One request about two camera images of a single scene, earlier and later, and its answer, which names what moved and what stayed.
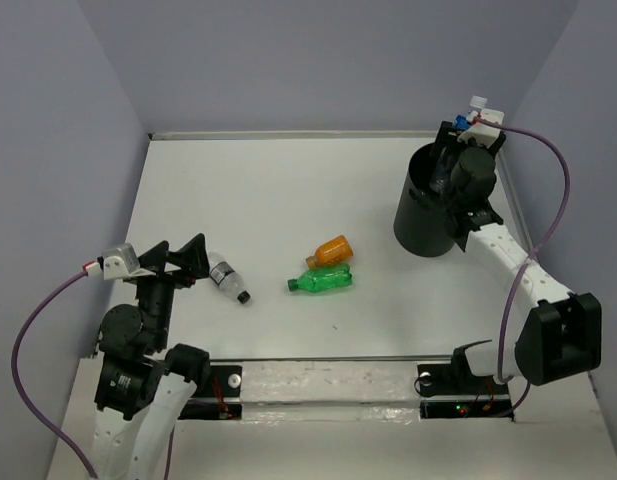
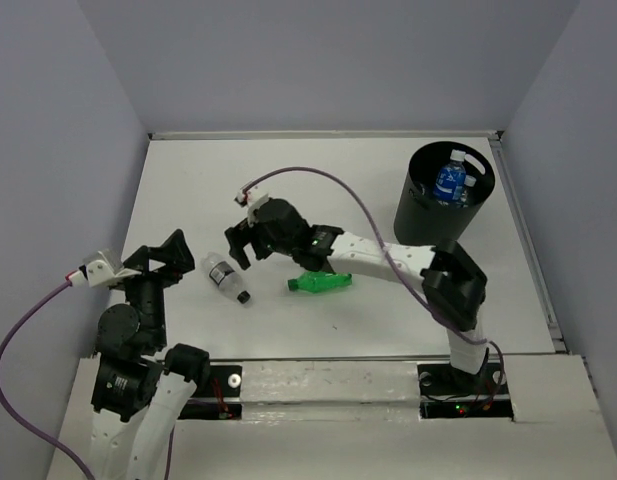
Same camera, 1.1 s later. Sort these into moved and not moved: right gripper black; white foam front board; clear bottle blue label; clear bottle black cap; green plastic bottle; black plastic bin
Moved: right gripper black; clear bottle blue label
Not moved: black plastic bin; green plastic bottle; white foam front board; clear bottle black cap
